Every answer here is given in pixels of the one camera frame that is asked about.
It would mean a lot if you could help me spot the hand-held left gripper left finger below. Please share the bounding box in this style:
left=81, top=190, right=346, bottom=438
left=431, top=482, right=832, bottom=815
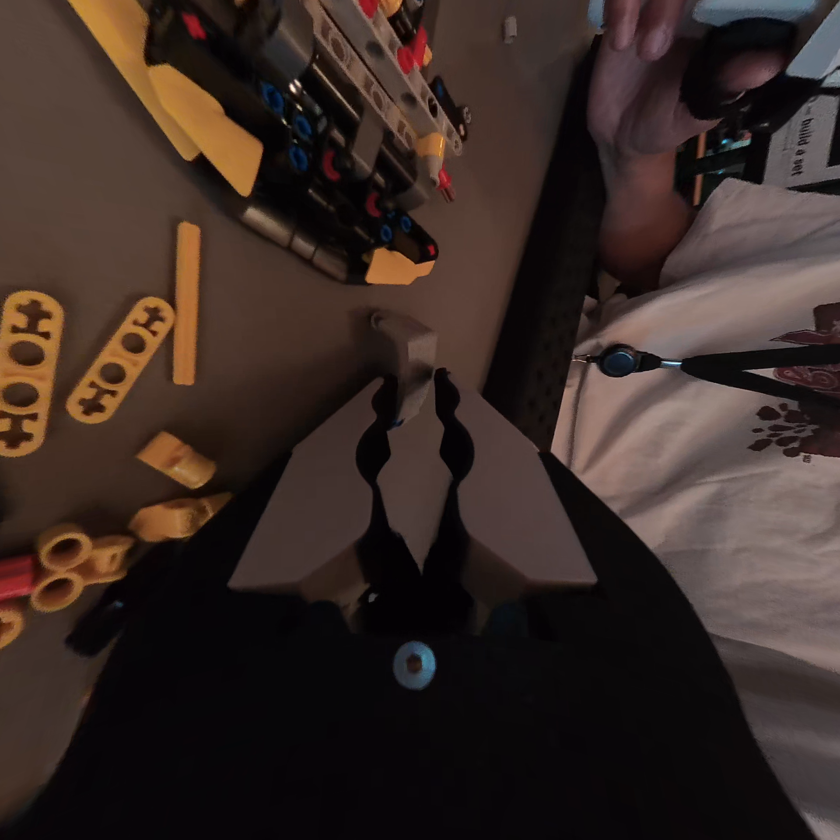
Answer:
left=227, top=375, right=422, bottom=619

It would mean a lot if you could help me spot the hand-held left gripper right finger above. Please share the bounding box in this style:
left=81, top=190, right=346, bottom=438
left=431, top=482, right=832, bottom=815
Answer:
left=422, top=367, right=598, bottom=621

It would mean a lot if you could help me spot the lego car chassis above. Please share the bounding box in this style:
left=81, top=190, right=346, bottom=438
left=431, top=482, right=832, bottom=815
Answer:
left=64, top=0, right=475, bottom=287

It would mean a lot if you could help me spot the person's right forearm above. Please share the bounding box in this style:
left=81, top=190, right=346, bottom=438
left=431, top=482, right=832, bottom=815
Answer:
left=592, top=147, right=698, bottom=298

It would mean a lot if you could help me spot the pile of yellow lego pieces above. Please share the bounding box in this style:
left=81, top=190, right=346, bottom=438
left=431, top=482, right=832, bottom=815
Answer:
left=0, top=220, right=235, bottom=657

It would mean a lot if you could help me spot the person's right hand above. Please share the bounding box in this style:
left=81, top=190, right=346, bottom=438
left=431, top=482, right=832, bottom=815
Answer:
left=586, top=0, right=791, bottom=158

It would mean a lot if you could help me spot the black framed marker sign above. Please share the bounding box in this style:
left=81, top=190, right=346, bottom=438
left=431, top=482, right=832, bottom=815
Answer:
left=760, top=20, right=840, bottom=193

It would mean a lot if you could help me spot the person in white shirt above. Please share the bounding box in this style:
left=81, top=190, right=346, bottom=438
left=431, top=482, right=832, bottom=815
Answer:
left=550, top=176, right=840, bottom=840

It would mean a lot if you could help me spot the black lanyard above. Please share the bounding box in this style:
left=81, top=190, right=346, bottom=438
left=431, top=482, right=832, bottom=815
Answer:
left=573, top=340, right=840, bottom=403

